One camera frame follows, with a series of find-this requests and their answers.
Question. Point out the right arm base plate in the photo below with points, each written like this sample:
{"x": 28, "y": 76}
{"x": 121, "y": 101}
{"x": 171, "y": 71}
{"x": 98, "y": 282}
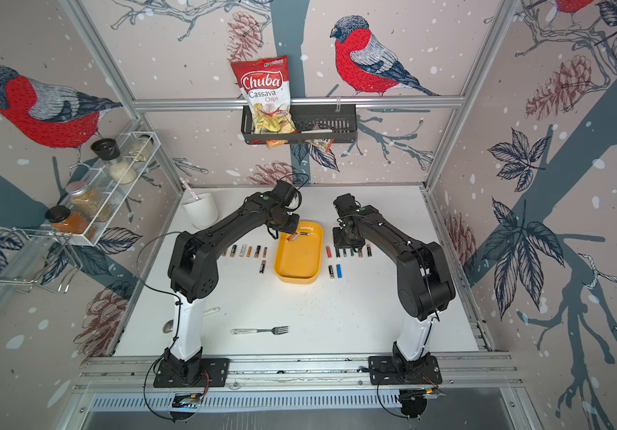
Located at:
{"x": 388, "y": 370}

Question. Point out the white wire spice rack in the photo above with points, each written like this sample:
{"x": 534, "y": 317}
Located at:
{"x": 97, "y": 177}

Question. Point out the metal fork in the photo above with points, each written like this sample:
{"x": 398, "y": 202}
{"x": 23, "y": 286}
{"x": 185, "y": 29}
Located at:
{"x": 278, "y": 330}

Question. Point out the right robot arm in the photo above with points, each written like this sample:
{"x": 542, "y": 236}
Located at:
{"x": 424, "y": 284}

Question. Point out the metal spoon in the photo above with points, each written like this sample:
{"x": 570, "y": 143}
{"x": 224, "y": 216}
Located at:
{"x": 168, "y": 326}

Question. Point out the yellow plastic storage box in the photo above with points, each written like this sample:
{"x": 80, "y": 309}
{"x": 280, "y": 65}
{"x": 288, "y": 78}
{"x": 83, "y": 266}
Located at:
{"x": 299, "y": 261}

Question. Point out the white ceramic cup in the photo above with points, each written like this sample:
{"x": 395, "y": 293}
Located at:
{"x": 202, "y": 212}

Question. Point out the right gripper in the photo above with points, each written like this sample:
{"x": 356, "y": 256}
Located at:
{"x": 338, "y": 244}

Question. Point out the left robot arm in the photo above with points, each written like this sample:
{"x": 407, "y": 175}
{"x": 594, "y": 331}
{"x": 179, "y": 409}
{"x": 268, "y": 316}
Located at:
{"x": 193, "y": 268}

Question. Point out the red Chuba cassava chips bag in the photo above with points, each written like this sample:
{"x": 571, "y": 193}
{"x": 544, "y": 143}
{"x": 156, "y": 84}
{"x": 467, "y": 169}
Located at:
{"x": 265, "y": 85}

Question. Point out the pale spice jar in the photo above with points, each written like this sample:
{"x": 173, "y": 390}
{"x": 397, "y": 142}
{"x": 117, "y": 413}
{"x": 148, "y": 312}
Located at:
{"x": 142, "y": 149}

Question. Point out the black lid spice jar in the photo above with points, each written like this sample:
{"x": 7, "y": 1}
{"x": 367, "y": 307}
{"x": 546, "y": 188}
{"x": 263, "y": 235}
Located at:
{"x": 119, "y": 169}

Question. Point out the wire hanger rack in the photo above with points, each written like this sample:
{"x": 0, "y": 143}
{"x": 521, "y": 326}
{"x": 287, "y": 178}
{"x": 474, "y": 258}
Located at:
{"x": 37, "y": 258}

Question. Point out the silver lid spice jar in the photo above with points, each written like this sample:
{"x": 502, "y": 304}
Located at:
{"x": 89, "y": 202}

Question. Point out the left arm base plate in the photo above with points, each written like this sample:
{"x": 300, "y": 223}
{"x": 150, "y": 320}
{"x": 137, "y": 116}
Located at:
{"x": 217, "y": 372}

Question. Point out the black wall basket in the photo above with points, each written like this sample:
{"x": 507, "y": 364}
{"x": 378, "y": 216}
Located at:
{"x": 312, "y": 122}

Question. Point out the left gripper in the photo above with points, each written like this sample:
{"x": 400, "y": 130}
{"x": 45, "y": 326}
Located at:
{"x": 293, "y": 227}

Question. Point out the orange spice jar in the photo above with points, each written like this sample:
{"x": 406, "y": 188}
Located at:
{"x": 67, "y": 221}

